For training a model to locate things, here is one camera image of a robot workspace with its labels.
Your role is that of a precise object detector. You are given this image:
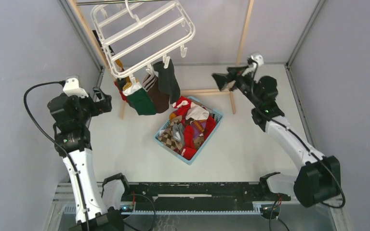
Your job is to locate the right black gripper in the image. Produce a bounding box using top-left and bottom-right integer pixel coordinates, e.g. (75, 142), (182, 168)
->
(212, 64), (262, 107)

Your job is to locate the white fluffy sock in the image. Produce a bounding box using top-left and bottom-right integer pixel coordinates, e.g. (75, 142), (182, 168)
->
(185, 103), (210, 120)

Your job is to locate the white plastic clip hanger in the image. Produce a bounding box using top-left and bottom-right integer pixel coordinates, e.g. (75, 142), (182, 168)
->
(90, 0), (196, 79)

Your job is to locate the red santa sock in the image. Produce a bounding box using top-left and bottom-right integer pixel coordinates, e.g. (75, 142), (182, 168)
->
(172, 96), (193, 117)

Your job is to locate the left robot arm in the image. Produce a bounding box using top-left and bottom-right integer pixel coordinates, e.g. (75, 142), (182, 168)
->
(47, 88), (132, 231)

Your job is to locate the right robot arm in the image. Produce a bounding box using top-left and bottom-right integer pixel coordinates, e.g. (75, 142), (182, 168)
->
(211, 66), (346, 209)

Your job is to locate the red hanging sock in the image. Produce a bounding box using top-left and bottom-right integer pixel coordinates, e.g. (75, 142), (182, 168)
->
(114, 79), (128, 103)

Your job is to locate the yellow mustard sock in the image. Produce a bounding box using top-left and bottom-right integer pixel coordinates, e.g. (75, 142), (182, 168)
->
(115, 59), (131, 83)

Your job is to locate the purple striped sock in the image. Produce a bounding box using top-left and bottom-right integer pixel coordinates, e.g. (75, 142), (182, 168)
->
(190, 119), (207, 140)

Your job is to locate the black hanging sock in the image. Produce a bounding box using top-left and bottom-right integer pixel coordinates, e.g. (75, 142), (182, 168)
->
(153, 60), (181, 104)

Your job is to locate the light blue plastic basket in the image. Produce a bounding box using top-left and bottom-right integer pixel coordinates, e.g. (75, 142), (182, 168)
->
(154, 97), (223, 165)

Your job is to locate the argyle brown sock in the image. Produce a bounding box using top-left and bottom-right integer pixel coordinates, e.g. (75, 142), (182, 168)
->
(158, 116), (184, 153)

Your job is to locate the grey sock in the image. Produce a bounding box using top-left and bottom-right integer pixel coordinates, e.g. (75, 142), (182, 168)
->
(172, 123), (185, 144)

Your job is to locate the red sock in basket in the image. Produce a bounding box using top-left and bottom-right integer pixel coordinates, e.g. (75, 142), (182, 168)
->
(181, 125), (197, 160)

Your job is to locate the wooden drying rack frame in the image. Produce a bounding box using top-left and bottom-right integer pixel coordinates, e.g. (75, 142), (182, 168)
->
(67, 0), (256, 120)

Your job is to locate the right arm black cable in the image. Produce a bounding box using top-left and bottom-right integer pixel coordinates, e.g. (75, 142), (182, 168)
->
(251, 60), (346, 209)

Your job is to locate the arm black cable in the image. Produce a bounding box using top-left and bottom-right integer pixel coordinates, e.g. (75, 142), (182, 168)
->
(251, 60), (346, 209)
(23, 81), (90, 231)

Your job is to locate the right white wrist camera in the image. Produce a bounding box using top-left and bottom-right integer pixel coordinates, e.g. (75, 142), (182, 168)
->
(247, 52), (264, 67)

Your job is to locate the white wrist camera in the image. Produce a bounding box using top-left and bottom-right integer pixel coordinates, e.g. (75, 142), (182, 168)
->
(247, 52), (264, 67)
(63, 75), (89, 98)

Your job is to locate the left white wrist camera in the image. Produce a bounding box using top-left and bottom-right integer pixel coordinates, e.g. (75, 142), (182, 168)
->
(63, 75), (89, 98)

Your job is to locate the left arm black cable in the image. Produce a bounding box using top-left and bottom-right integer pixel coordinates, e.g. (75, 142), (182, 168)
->
(23, 81), (90, 231)

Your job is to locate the black mounting rail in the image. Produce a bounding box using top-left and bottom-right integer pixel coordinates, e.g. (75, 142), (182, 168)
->
(128, 182), (291, 214)

